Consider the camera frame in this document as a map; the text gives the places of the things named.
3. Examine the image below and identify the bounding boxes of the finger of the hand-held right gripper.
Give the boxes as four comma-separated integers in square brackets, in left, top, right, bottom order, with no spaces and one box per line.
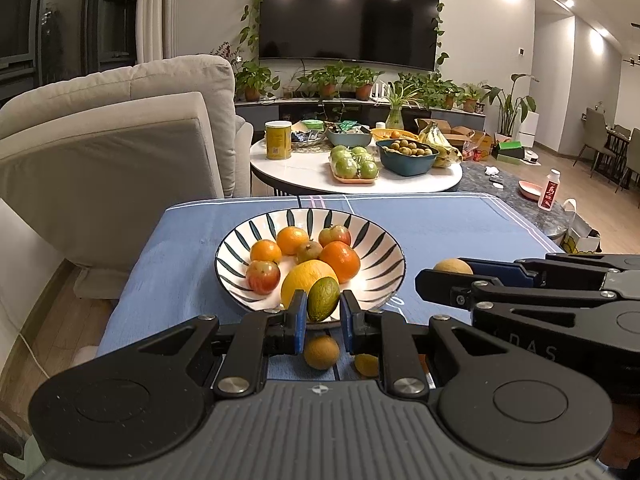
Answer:
[470,252,640,292]
[415,268,640,343]

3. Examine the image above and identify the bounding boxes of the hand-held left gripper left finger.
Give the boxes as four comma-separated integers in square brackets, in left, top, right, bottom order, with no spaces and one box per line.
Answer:
[135,289,308,395]

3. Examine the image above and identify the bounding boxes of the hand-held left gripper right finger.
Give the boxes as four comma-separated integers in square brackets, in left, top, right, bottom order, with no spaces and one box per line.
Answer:
[340,290,503,396]

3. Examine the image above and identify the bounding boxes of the brown kiwi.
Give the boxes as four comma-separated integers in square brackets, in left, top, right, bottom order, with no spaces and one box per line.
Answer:
[304,336,341,371]
[432,258,474,276]

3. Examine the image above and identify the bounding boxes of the green avocado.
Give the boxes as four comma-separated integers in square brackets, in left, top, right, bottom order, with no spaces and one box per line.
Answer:
[306,276,341,323]

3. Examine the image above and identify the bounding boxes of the red apple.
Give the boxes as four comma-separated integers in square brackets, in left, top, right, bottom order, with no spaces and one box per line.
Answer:
[246,260,282,296]
[318,225,352,248]

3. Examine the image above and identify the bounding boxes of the striped ceramic bowl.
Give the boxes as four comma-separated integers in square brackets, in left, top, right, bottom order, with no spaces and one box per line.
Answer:
[215,208,407,330]

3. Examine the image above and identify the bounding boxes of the large orange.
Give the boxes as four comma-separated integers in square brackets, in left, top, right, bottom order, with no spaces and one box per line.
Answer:
[319,241,361,284]

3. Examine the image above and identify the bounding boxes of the yellow lemon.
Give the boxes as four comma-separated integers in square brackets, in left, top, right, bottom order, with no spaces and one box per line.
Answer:
[280,259,340,311]

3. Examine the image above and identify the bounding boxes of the small yellow citrus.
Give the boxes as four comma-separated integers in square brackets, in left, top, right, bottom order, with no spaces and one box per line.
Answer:
[354,353,381,378]

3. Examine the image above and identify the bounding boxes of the dark marble table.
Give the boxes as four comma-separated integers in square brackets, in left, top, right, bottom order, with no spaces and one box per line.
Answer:
[457,160,576,248]

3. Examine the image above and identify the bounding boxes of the blue plaid tablecloth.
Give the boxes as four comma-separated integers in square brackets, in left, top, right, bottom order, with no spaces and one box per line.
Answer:
[95,192,566,386]

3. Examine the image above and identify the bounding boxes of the small red-green apple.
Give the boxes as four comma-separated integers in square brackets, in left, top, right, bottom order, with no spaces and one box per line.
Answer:
[295,240,323,265]

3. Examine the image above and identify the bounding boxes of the small orange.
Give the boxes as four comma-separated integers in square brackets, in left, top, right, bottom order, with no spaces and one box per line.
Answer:
[250,239,283,264]
[276,226,311,256]

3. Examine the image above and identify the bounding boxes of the yellow and white bag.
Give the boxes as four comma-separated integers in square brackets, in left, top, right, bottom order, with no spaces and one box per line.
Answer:
[560,200,601,253]

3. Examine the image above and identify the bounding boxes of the white bottle with red label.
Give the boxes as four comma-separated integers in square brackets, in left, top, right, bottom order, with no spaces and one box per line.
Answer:
[537,169,562,211]

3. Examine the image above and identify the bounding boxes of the green flat box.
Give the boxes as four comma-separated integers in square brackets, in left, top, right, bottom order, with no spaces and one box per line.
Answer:
[492,141,526,161]

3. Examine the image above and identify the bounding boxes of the blue plastic bowl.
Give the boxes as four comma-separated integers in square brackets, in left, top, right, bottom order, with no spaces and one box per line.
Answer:
[376,139,440,177]

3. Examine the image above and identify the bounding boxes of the pink tray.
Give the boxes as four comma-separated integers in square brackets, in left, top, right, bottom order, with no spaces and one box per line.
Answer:
[330,172,379,185]

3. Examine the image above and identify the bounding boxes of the bagged bananas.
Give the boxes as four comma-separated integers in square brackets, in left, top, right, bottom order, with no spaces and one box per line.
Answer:
[419,125,463,168]

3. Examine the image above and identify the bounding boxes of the pile of brown longans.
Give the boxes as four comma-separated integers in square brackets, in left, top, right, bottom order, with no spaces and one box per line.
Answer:
[382,140,433,157]

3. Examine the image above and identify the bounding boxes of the open cardboard boxes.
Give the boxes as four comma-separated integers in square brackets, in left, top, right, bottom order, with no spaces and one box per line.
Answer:
[415,119,493,161]

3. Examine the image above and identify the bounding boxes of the white floor appliance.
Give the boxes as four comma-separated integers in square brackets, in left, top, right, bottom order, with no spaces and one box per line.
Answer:
[517,112,541,143]

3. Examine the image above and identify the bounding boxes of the round white table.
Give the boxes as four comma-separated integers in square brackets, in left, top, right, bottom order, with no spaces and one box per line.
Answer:
[249,135,463,196]

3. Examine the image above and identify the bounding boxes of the pack of green apples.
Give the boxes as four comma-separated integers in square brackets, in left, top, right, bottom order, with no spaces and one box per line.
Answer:
[329,145,379,180]

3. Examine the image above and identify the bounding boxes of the orange basket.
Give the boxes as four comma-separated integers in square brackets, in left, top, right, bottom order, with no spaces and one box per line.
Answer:
[371,128,420,142]

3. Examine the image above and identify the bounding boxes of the tall leafy floor plant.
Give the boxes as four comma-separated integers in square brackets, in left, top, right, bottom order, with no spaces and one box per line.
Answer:
[482,74,538,138]

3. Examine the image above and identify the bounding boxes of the grey dining chair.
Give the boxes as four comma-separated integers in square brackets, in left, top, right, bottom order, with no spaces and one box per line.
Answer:
[622,127,640,191]
[575,107,608,176]

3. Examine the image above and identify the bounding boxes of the green rectangular basin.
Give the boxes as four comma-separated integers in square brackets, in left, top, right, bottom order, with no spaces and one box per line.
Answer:
[326,127,373,148]

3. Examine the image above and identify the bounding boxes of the glass vase with plant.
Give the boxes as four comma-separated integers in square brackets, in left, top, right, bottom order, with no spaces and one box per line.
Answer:
[380,80,426,131]

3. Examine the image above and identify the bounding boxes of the potted green plant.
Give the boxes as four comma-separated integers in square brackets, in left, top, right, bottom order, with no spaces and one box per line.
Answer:
[460,82,488,113]
[235,62,281,102]
[400,74,436,108]
[295,65,346,100]
[345,65,381,101]
[430,77,463,110]

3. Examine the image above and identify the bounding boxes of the dining table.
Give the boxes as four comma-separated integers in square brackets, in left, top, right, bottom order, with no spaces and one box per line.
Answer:
[605,127,632,166]

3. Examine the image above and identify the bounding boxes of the yellow can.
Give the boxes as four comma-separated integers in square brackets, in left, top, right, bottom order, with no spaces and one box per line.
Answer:
[265,121,293,161]

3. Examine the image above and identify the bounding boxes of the grey television console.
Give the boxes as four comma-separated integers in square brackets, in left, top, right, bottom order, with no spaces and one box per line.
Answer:
[235,97,487,133]

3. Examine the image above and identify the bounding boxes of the trailing green vine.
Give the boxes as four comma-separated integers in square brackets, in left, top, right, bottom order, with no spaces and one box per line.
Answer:
[431,0,449,66]
[240,0,281,56]

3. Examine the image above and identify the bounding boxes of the beige recliner sofa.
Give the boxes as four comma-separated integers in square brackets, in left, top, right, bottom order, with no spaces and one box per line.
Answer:
[0,54,255,301]

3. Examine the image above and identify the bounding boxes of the red berry branches in pot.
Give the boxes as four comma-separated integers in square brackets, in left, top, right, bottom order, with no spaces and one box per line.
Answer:
[210,42,243,67]

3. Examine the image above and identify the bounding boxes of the white curtain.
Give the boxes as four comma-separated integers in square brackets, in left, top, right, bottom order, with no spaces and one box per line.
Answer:
[136,0,173,63]

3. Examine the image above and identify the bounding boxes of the dark window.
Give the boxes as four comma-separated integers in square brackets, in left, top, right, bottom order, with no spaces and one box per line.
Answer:
[0,0,138,101]

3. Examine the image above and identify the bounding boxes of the white floor cable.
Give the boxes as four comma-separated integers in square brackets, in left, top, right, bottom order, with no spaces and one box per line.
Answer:
[0,330,66,386]

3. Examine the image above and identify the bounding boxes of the black wall television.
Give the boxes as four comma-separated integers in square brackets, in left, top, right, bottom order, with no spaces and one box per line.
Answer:
[259,0,441,72]

